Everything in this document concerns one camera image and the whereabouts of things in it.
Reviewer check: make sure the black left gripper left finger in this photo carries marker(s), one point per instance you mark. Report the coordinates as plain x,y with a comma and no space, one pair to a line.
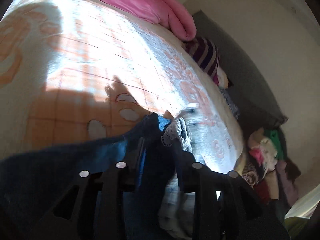
95,206

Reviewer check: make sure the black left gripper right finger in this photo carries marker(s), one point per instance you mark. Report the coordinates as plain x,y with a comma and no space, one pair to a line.
226,207

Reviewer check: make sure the blue denim pants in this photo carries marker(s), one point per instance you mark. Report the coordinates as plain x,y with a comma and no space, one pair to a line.
33,184

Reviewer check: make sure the pile of colourful clothes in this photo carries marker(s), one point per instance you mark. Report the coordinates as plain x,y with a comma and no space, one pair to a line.
269,171

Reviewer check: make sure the dark grey padded headboard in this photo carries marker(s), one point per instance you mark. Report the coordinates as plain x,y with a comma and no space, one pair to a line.
250,91

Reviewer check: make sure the orange cream patterned bed blanket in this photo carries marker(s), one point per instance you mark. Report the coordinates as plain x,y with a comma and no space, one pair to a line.
67,62

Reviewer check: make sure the maroon striped pillow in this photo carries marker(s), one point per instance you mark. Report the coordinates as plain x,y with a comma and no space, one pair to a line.
205,54

